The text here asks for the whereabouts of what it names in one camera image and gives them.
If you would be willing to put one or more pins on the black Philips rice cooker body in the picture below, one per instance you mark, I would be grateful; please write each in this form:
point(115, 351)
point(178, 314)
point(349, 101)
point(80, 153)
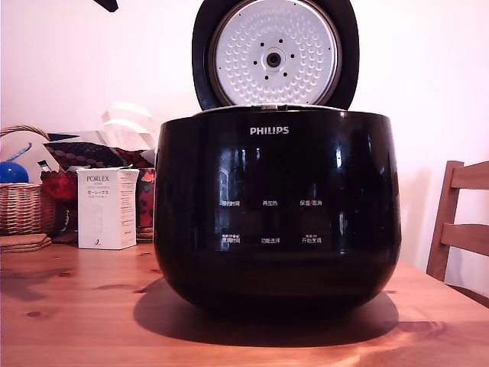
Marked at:
point(275, 172)

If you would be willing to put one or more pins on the floral patterned pouch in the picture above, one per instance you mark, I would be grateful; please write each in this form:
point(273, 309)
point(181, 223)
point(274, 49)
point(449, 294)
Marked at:
point(145, 195)

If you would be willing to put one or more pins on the white paper bag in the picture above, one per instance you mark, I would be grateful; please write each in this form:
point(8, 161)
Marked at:
point(130, 122)

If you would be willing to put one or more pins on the white Porlex box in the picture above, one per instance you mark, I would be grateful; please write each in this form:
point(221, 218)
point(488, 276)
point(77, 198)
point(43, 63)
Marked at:
point(101, 214)

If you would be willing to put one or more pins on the dark dotted cloth bag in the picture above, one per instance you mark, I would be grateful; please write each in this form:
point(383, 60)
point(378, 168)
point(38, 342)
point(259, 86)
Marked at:
point(88, 153)

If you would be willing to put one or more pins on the red scalloped container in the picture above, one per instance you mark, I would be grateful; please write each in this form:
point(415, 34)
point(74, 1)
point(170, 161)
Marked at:
point(57, 191)

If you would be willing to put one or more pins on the wooden chair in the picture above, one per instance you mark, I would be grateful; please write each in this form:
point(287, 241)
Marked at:
point(454, 229)

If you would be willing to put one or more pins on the blue ball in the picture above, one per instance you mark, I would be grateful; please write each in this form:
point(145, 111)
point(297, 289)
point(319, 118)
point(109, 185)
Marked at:
point(13, 174)

